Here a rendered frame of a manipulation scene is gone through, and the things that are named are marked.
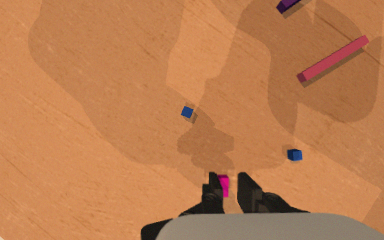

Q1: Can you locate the purple rod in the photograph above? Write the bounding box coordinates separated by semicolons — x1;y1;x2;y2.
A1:
277;0;301;14

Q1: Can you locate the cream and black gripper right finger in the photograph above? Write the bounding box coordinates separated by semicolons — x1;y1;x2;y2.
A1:
237;172;311;213

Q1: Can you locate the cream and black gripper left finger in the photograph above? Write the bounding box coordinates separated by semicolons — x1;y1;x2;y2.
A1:
141;172;225;240

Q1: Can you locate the pink rod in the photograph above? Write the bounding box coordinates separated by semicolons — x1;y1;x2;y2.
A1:
297;35;369;83

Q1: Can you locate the small blue cube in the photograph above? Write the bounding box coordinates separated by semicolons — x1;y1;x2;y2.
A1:
181;106;193;118
287;149;303;161

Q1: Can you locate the magenta rectangular block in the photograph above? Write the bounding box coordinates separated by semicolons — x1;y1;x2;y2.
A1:
218;175;229;197

